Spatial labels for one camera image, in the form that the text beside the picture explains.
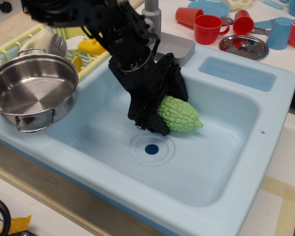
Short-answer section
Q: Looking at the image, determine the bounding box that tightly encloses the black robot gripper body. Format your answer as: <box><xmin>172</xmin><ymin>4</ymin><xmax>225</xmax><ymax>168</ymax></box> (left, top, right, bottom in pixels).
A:
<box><xmin>109</xmin><ymin>46</ymin><xmax>180</xmax><ymax>121</ymax></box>

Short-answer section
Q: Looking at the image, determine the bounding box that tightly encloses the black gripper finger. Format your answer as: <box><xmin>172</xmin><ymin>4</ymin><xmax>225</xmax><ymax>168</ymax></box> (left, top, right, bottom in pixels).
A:
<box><xmin>167</xmin><ymin>72</ymin><xmax>188</xmax><ymax>102</ymax></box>
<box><xmin>135</xmin><ymin>112</ymin><xmax>170</xmax><ymax>136</ymax></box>

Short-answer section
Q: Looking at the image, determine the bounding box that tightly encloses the green bumpy toy squash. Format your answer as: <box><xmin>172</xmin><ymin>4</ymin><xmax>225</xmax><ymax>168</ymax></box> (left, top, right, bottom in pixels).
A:
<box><xmin>156</xmin><ymin>95</ymin><xmax>204</xmax><ymax>133</ymax></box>

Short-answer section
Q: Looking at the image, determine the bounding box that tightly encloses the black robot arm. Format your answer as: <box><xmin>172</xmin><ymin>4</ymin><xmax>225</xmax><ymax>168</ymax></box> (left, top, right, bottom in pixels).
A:
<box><xmin>22</xmin><ymin>0</ymin><xmax>188</xmax><ymax>136</ymax></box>

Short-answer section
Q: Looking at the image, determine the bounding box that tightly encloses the steel pot lid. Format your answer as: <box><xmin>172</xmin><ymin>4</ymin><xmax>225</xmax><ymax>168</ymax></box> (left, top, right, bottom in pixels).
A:
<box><xmin>219</xmin><ymin>35</ymin><xmax>269</xmax><ymax>60</ymax></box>

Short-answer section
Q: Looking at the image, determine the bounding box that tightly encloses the stainless steel pot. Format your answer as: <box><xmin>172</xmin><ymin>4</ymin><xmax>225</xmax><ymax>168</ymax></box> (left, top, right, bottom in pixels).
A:
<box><xmin>0</xmin><ymin>52</ymin><xmax>78</xmax><ymax>133</ymax></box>

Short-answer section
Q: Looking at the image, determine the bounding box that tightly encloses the grey toy faucet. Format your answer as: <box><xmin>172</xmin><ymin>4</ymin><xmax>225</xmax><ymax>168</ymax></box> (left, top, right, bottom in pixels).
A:
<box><xmin>142</xmin><ymin>0</ymin><xmax>196</xmax><ymax>66</ymax></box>

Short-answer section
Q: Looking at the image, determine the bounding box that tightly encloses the yellow dish drying rack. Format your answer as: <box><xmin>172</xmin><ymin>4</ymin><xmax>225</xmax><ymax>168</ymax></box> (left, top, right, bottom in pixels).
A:
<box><xmin>0</xmin><ymin>24</ymin><xmax>110</xmax><ymax>81</ymax></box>

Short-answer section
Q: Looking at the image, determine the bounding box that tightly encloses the yellow toy corn piece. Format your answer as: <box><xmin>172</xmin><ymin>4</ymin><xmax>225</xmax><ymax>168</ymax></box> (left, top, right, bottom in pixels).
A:
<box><xmin>77</xmin><ymin>39</ymin><xmax>106</xmax><ymax>56</ymax></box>

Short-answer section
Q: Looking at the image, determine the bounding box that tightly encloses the red tumbler lying left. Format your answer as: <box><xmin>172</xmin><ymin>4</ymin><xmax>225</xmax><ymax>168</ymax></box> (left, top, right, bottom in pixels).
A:
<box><xmin>175</xmin><ymin>7</ymin><xmax>204</xmax><ymax>29</ymax></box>

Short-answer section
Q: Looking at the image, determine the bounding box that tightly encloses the red tumbler lying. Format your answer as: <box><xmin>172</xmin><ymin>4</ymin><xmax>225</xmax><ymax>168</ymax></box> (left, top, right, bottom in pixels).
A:
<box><xmin>175</xmin><ymin>7</ymin><xmax>204</xmax><ymax>29</ymax></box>
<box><xmin>233</xmin><ymin>10</ymin><xmax>254</xmax><ymax>34</ymax></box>

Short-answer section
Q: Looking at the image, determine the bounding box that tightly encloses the small yellow toy disc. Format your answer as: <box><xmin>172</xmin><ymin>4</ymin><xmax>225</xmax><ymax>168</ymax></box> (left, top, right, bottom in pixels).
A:
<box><xmin>71</xmin><ymin>56</ymin><xmax>83</xmax><ymax>73</ymax></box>

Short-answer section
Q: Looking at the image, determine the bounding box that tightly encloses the light blue toy sink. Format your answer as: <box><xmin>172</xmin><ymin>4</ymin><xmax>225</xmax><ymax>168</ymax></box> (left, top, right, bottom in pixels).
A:
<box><xmin>0</xmin><ymin>45</ymin><xmax>295</xmax><ymax>236</ymax></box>

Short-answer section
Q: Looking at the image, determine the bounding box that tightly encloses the blue plastic plate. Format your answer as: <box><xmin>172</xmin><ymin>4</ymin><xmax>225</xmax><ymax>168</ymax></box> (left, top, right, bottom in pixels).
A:
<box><xmin>188</xmin><ymin>0</ymin><xmax>230</xmax><ymax>18</ymax></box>

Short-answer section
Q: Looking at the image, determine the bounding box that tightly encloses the red tumbler lying right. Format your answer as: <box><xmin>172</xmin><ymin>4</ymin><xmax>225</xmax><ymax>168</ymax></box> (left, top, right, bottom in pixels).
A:
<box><xmin>233</xmin><ymin>10</ymin><xmax>254</xmax><ymax>34</ymax></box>

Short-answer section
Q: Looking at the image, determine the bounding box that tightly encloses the cream plastic toy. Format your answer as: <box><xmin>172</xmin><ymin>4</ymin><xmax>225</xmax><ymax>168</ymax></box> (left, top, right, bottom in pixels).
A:
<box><xmin>222</xmin><ymin>0</ymin><xmax>252</xmax><ymax>11</ymax></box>

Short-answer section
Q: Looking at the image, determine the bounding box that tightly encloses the blue plastic knife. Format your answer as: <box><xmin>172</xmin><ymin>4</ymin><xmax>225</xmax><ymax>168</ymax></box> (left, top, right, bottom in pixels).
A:
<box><xmin>254</xmin><ymin>19</ymin><xmax>275</xmax><ymax>29</ymax></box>

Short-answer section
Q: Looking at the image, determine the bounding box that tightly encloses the blue plastic tumbler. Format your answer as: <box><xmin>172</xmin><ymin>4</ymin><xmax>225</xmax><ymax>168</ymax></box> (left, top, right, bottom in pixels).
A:
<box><xmin>266</xmin><ymin>17</ymin><xmax>293</xmax><ymax>50</ymax></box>

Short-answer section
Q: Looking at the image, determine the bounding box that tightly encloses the cream plastic cup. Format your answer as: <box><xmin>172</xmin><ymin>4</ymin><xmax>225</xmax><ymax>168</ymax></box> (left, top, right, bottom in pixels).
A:
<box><xmin>18</xmin><ymin>29</ymin><xmax>53</xmax><ymax>56</ymax></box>

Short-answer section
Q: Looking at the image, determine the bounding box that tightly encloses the black caster wheel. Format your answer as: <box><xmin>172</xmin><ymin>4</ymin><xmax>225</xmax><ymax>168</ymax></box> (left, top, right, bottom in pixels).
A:
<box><xmin>0</xmin><ymin>0</ymin><xmax>12</xmax><ymax>13</ymax></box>

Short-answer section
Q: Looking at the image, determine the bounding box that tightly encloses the yellow tape piece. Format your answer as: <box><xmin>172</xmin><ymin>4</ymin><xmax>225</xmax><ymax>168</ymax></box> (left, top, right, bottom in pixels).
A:
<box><xmin>0</xmin><ymin>215</ymin><xmax>32</xmax><ymax>236</ymax></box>

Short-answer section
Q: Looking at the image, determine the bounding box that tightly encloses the red cup with handle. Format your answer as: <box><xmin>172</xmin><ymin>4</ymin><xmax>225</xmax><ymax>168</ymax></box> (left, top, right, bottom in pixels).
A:
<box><xmin>194</xmin><ymin>15</ymin><xmax>230</xmax><ymax>45</ymax></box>

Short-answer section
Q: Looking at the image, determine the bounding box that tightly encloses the black braided cable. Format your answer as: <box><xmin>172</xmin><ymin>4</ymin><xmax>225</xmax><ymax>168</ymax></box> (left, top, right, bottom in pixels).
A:
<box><xmin>0</xmin><ymin>196</ymin><xmax>12</xmax><ymax>236</ymax></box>

